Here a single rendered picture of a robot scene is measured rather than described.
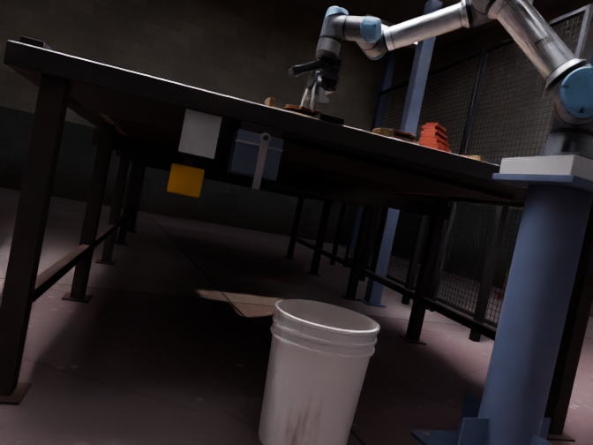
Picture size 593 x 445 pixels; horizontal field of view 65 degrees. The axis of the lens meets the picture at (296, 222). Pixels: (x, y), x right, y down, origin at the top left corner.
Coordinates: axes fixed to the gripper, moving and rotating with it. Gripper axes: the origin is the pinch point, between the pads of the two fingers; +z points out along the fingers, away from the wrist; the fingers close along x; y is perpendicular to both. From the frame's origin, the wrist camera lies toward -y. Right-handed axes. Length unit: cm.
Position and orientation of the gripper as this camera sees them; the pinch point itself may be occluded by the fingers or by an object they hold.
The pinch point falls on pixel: (305, 111)
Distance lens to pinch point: 158.6
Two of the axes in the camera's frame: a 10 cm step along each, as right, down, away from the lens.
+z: -2.5, 9.7, 0.2
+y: 9.1, 2.3, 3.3
